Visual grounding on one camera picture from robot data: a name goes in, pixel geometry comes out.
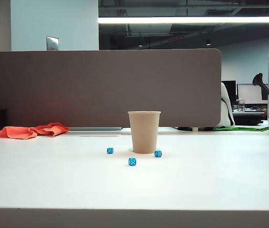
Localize brown paper cup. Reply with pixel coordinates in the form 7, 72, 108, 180
127, 110, 161, 154

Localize wide grey desk partition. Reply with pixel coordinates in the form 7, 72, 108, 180
0, 48, 223, 128

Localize white rounded object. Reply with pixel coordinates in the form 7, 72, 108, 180
219, 82, 236, 128

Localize black monitor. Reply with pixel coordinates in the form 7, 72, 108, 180
222, 80, 237, 105

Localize long ceiling light strip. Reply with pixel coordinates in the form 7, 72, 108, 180
98, 16, 269, 24

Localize clear glass jar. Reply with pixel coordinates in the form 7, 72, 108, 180
237, 98, 246, 112

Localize green tape strip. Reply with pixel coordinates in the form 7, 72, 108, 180
213, 126, 269, 132

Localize white lit monitor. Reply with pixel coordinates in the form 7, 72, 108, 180
237, 84, 263, 105

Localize orange cloth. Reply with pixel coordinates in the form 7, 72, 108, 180
0, 122, 70, 140

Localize metal wall switch plate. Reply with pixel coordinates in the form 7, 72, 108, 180
46, 36, 59, 51

